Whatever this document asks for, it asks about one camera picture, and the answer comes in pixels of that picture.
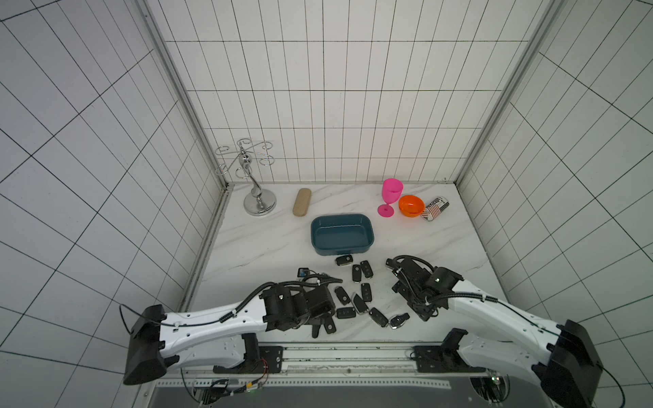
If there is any silver edged smart key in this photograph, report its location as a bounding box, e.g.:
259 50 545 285
351 293 369 315

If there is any chrome black car key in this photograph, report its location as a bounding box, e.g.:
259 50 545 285
389 313 411 330

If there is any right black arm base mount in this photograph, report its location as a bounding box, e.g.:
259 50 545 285
411 328 486 373

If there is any teal storage box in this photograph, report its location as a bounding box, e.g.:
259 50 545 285
311 214 375 256

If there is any pink plastic goblet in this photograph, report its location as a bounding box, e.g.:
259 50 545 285
378 178 404 218

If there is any orange plastic bowl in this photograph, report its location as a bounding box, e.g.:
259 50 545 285
398 195 425 218

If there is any black car key top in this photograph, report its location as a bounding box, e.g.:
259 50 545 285
335 254 354 266

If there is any silver metal cup stand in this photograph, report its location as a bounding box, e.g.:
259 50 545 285
214 138 277 217

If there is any striped drink can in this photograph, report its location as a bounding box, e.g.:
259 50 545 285
421 197 450 222

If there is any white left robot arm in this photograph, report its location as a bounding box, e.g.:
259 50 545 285
122 275 337 386

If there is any beige glasses case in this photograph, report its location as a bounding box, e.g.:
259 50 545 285
292 188 312 217

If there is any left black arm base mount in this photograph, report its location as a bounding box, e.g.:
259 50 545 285
213 333 284 374

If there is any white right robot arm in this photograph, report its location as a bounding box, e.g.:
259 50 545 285
386 255 607 407

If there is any aluminium mounting rail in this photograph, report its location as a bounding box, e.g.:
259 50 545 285
142 343 535 398

